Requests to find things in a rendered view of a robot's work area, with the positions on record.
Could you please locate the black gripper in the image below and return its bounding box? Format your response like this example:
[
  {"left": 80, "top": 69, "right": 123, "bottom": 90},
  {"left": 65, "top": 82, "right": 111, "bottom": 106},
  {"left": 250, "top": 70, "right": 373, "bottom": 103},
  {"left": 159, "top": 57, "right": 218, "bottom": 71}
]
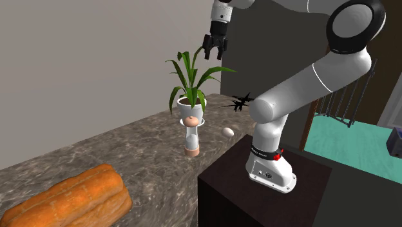
[{"left": 202, "top": 20, "right": 229, "bottom": 61}]

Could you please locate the green plant in white pot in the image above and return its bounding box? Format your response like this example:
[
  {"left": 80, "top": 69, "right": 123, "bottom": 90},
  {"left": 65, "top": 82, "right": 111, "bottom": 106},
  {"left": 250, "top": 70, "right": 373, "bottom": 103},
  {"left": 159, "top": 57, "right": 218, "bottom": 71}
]
[{"left": 165, "top": 46, "right": 237, "bottom": 127}]

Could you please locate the glass grinder with wooden knob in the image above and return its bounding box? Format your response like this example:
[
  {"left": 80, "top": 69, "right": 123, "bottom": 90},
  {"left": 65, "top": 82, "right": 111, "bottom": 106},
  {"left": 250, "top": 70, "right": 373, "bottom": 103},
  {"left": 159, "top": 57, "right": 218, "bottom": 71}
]
[{"left": 183, "top": 115, "right": 201, "bottom": 157}]

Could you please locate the dark robot stand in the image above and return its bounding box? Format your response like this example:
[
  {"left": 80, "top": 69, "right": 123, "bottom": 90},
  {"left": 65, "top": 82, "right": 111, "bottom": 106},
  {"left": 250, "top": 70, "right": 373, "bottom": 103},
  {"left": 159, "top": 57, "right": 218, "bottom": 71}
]
[{"left": 196, "top": 134, "right": 333, "bottom": 227}]

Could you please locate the dark metal railing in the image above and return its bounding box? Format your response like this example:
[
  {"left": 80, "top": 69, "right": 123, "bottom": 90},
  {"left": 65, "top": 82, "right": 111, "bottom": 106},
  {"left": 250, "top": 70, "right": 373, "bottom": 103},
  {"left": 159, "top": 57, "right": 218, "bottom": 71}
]
[{"left": 314, "top": 58, "right": 378, "bottom": 128}]

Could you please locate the dark blue box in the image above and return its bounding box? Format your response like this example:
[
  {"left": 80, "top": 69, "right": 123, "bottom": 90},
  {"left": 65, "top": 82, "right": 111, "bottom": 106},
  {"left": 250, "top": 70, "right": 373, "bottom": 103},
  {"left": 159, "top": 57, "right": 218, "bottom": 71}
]
[{"left": 385, "top": 126, "right": 402, "bottom": 159}]

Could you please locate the orange-brown bread loaf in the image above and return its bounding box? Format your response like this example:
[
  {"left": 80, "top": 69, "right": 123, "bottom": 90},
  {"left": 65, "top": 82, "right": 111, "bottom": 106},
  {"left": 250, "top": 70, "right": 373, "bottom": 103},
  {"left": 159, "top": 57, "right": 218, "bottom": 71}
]
[{"left": 0, "top": 163, "right": 133, "bottom": 227}]

